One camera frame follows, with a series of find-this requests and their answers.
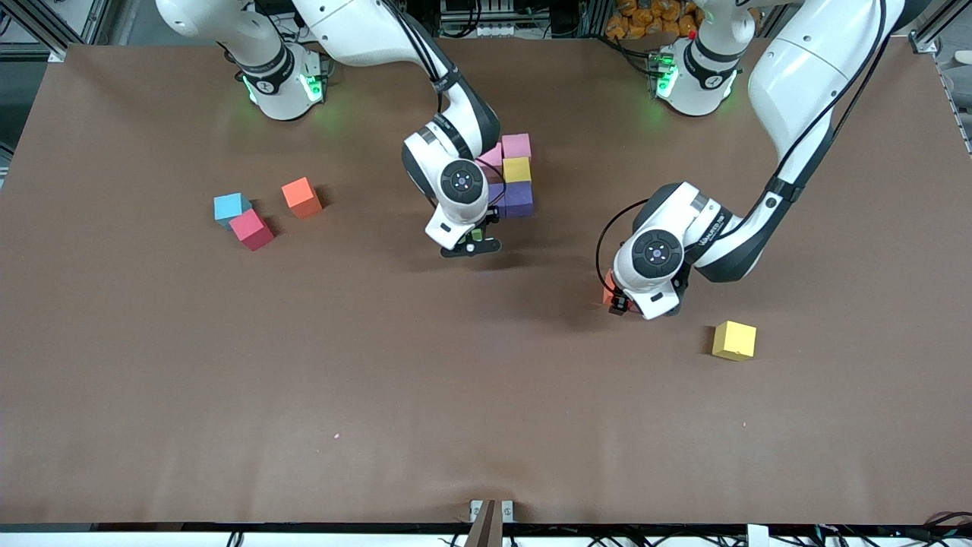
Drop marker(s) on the red foam cube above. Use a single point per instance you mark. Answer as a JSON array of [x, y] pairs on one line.
[[252, 229]]

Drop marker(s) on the white corner bracket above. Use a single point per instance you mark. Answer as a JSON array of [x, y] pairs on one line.
[[58, 55], [925, 44]]

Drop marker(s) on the orange foam cube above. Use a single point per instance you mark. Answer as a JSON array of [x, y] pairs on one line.
[[608, 289], [301, 196]]

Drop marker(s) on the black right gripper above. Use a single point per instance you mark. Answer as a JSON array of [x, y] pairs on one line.
[[491, 218]]

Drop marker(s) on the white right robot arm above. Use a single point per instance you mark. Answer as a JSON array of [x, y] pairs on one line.
[[463, 182]]

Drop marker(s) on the aluminium frame profile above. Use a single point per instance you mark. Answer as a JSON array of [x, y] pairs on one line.
[[45, 24], [949, 19]]

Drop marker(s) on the brown table cover sheet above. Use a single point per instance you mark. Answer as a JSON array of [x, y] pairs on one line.
[[486, 395]]

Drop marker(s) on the yellow foam cube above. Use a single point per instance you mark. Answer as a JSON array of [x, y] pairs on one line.
[[517, 169], [734, 341]]

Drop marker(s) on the purple foam cube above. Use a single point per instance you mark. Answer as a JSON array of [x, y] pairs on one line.
[[519, 199], [497, 199]]

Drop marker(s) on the pile of orange objects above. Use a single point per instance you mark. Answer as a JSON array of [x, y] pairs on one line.
[[645, 15]]

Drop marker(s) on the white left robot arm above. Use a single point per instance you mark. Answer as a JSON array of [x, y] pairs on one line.
[[657, 254]]

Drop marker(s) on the metal bracket with post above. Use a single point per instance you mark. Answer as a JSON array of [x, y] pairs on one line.
[[486, 524]]

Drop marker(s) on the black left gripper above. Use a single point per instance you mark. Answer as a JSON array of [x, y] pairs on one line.
[[620, 303]]

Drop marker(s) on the pink foam cube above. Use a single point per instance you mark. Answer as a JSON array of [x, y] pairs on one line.
[[492, 159], [516, 146]]

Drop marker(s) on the aluminium edge rail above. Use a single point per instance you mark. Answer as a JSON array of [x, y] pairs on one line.
[[958, 114]]

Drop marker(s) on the light blue foam cube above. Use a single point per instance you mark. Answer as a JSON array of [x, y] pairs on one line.
[[230, 207]]

